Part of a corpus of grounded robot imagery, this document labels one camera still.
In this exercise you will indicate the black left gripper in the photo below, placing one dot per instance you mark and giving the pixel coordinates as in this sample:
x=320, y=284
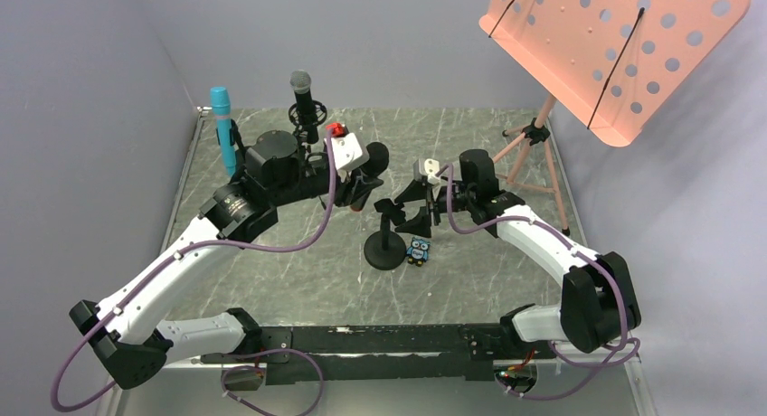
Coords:
x=355, y=182

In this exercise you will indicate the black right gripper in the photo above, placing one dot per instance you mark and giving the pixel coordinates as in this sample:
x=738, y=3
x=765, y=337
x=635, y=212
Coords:
x=428, y=203

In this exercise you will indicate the black microphone orange end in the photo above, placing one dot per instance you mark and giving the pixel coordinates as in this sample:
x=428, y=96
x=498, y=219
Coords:
x=378, y=161

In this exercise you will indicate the black round-base phone stand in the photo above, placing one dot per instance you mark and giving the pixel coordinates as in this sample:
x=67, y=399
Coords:
x=385, y=249

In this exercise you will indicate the black microphone silver head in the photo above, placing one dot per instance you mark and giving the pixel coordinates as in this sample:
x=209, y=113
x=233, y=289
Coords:
x=305, y=113

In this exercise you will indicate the blue toy microphone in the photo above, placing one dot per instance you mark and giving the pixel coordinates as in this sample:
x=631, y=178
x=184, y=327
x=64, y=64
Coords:
x=221, y=108

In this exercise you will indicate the black tripod shock mount stand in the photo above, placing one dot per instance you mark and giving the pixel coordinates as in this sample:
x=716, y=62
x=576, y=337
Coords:
x=304, y=148

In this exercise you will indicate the black round-base mic stand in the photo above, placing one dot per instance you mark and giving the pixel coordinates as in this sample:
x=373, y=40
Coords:
x=237, y=144

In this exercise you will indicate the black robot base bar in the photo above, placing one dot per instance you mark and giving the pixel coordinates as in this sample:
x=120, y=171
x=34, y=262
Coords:
x=292, y=354

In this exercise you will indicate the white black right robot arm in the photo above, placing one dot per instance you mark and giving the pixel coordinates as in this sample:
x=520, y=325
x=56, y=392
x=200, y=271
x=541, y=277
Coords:
x=597, y=307

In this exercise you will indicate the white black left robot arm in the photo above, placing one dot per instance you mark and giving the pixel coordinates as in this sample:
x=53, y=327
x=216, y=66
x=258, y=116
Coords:
x=129, y=331

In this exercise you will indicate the pink music stand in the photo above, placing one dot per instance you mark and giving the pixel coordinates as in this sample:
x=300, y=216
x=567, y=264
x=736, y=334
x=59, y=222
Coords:
x=612, y=63

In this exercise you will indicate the blue owl toy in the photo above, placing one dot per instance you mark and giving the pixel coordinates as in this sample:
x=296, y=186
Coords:
x=418, y=251

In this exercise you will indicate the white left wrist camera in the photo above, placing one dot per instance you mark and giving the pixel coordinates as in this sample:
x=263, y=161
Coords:
x=349, y=152

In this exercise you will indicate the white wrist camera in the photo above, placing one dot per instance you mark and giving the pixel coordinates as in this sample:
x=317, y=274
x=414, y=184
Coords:
x=349, y=152
x=427, y=170

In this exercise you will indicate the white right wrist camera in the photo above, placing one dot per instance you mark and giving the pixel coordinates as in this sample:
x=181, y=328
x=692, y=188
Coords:
x=427, y=170

